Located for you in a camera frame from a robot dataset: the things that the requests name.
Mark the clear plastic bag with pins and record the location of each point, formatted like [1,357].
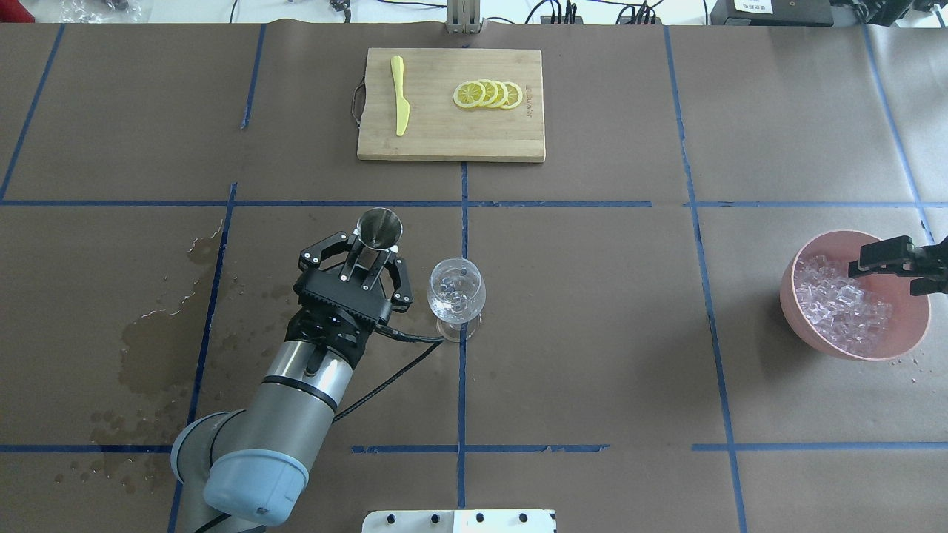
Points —
[105,12]

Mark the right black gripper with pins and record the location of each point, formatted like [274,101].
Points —
[891,255]

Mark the bamboo cutting board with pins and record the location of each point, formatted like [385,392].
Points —
[439,130]

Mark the aluminium frame post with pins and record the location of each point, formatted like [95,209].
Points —
[463,17]

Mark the yellow plastic knife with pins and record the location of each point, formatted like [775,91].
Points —
[402,105]

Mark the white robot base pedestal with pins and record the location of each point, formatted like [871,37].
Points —
[461,520]

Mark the black box device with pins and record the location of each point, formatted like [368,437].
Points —
[772,13]

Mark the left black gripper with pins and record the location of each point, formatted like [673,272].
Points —
[312,280]

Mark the clear ice cubes pile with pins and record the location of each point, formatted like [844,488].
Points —
[842,310]

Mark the clear wine glass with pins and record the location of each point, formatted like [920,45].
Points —
[457,294]

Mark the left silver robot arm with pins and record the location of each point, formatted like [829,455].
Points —
[244,470]

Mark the lemon slice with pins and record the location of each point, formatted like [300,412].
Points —
[490,92]
[514,95]
[471,94]
[501,97]

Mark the pink bowl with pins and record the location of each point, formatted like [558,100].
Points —
[911,318]

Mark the steel double jigger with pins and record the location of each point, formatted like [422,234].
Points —
[377,232]

